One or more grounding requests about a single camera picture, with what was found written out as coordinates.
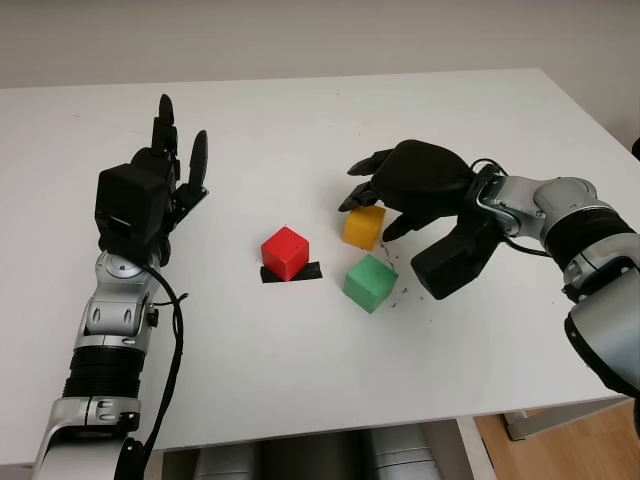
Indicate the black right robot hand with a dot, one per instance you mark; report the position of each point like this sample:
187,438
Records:
425,180

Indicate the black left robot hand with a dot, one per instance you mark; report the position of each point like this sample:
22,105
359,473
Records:
165,135

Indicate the yellow wooden block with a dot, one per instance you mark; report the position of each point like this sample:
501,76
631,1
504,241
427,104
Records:
362,227

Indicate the green wooden block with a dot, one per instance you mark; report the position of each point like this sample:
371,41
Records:
370,282

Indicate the red wooden block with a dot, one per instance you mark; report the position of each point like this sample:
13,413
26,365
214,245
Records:
282,250

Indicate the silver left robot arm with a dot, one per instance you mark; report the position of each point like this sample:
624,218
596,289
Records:
110,310

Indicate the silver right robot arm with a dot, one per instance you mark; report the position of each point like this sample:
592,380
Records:
575,210

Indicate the black tape strip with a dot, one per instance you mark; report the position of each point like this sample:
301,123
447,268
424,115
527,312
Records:
311,272

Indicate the black round object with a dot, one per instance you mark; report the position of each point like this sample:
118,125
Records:
636,149

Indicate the white table leg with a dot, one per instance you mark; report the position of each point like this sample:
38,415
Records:
475,450

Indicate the grey right robot leg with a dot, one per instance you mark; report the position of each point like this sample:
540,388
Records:
405,455

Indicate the dark robot pelvis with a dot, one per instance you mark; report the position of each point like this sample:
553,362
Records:
320,457

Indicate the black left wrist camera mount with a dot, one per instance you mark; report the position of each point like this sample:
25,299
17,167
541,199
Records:
130,205

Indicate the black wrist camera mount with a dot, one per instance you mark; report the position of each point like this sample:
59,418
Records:
130,205
452,260

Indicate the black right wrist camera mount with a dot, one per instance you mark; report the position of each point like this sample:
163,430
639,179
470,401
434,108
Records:
452,260

